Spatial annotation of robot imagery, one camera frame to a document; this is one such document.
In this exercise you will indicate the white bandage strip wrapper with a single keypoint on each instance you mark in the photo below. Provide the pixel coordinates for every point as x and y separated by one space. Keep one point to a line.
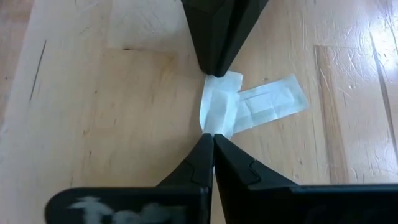
273 102
217 109

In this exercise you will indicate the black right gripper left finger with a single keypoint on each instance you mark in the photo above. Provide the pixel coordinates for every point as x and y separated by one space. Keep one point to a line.
199 168

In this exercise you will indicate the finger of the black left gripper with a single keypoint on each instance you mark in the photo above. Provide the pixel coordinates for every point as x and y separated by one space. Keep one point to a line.
245 25
208 31

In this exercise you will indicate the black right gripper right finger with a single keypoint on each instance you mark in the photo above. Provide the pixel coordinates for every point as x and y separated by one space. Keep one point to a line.
233 171

